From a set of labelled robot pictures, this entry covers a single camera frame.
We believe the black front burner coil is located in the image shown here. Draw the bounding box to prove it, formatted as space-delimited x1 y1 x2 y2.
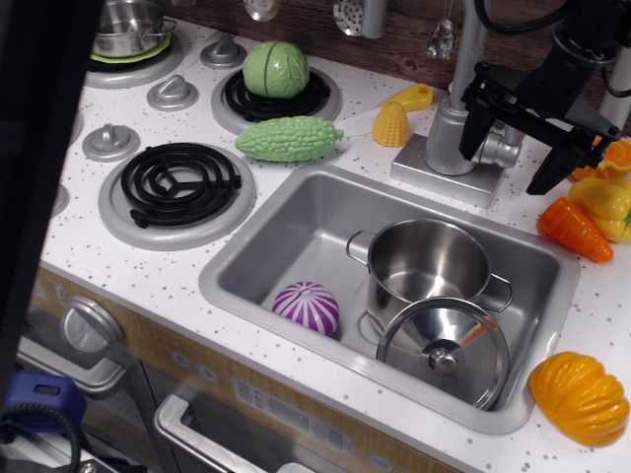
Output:
120 143 243 229

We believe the hanging clear spoon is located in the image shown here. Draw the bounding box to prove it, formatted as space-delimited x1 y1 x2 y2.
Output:
427 1 457 61

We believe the black burner coil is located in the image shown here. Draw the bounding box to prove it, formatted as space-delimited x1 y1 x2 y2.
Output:
120 143 243 229
224 70 331 122

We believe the purple toy onion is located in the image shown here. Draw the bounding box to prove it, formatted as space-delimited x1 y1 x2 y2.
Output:
272 281 340 336

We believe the green plate under pot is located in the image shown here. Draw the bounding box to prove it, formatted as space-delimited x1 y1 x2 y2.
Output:
90 33 172 64

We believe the yellow orange toy squash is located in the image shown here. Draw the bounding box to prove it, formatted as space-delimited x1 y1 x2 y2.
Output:
528 352 630 446

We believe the green toy cabbage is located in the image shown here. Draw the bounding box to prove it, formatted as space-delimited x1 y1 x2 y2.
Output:
243 41 311 99

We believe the hanging silver ladle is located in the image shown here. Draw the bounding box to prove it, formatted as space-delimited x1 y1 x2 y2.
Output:
244 0 281 23

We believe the silver stove knob front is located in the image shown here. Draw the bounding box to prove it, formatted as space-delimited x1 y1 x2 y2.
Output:
82 123 140 163

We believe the blue clamp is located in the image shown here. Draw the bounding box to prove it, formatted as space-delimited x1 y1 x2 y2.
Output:
1 371 87 438

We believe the silver oven dial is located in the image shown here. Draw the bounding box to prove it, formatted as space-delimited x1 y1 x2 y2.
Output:
59 295 125 354

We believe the green toy bitter melon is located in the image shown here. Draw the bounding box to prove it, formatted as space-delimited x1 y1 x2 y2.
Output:
235 116 344 163

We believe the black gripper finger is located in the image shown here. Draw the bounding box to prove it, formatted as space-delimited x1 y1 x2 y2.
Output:
458 101 495 161
526 144 585 195

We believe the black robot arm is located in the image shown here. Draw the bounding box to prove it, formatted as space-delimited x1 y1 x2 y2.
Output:
459 1 630 195

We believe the black rear burner coil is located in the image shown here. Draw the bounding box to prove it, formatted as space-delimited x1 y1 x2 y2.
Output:
224 70 331 122

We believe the silver hanging rail post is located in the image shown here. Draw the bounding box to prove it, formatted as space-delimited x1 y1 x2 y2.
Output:
361 0 388 39

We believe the yellow toy corn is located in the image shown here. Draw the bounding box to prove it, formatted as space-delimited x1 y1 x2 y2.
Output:
372 101 410 148

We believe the orange toy carrot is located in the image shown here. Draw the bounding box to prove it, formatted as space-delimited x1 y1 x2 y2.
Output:
536 197 614 263

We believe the steel pot lid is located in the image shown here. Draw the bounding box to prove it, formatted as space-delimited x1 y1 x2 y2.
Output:
376 297 510 410

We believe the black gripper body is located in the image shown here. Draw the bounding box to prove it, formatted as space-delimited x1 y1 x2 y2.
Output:
461 42 620 158

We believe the silver stove knob middle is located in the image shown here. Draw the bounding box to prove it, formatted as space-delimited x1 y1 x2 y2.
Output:
147 75 199 112

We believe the black braided cable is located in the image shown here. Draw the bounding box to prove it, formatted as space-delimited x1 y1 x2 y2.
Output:
0 403 83 473

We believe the yellow toy bell pepper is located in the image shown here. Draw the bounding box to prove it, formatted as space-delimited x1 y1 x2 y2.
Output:
568 177 630 243

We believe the silver toy faucet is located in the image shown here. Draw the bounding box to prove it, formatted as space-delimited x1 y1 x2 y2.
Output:
390 1 507 209

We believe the silver faucet lever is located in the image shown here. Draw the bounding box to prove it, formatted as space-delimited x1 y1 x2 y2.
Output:
473 120 525 169

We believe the orange toy pumpkin half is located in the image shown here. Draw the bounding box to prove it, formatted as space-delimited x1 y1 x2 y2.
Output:
572 138 630 180

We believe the dark foreground post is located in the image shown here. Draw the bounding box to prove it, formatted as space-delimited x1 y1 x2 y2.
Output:
1 1 103 390

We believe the silver sink basin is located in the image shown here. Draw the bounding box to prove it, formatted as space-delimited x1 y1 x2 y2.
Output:
199 166 581 435

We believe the silver stove knob rear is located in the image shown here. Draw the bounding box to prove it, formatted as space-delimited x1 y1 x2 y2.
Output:
199 34 246 69

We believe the silver stove knob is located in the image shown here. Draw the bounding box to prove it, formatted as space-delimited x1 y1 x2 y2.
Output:
147 75 199 112
82 123 140 163
199 34 246 69

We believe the silver oven door handle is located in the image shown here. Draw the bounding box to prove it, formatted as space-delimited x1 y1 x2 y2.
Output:
154 394 274 472

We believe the hanging slotted spoon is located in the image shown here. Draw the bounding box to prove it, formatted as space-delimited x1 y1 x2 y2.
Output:
332 0 364 36

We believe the yellow toy spatula handle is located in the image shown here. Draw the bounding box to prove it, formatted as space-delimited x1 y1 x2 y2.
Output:
382 83 434 111

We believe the steel pot in sink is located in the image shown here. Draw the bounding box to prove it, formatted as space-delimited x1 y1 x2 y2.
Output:
345 218 514 334

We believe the small steel pot on stove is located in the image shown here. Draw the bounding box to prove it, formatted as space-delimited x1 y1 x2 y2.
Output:
92 0 177 58

